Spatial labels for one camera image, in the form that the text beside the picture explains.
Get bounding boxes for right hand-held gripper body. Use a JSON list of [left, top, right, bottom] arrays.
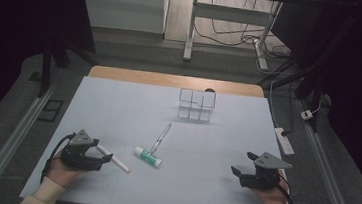
[[239, 149, 293, 194]]

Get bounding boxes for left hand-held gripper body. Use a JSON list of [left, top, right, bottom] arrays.
[[59, 127, 107, 173]]

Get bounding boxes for white pen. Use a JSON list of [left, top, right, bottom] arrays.
[[94, 144, 133, 174]]

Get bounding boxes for white and green glue stick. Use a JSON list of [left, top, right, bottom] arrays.
[[133, 145, 164, 168]]

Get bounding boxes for silver pen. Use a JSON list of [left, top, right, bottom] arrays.
[[149, 120, 173, 158]]

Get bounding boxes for clear acrylic organizer box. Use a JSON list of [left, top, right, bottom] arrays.
[[176, 87, 218, 123]]

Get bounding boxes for person's left hand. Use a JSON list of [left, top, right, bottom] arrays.
[[44, 151, 89, 190]]

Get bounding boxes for white power strip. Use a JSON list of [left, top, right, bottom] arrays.
[[271, 126, 298, 157]]

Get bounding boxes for white table mat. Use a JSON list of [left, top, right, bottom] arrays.
[[18, 71, 311, 204]]

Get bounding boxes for small white adapter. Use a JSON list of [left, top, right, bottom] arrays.
[[300, 109, 315, 122]]

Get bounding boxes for black metal stand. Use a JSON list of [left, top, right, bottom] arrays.
[[37, 18, 102, 103], [253, 3, 362, 136]]

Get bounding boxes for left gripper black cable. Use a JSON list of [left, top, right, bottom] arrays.
[[40, 130, 76, 186]]

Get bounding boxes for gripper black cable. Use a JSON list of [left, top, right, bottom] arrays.
[[40, 130, 76, 186], [273, 182, 296, 204]]

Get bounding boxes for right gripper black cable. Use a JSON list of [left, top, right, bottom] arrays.
[[273, 182, 296, 204]]

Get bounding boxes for black floor frame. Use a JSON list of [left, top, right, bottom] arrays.
[[36, 97, 66, 125]]

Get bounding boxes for aluminium floor rail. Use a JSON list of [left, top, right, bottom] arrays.
[[0, 79, 56, 204], [288, 99, 362, 204]]

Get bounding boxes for tangle of floor cables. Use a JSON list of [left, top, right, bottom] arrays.
[[192, 0, 297, 60]]

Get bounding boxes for white desk frame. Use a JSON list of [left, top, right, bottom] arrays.
[[182, 0, 283, 72]]

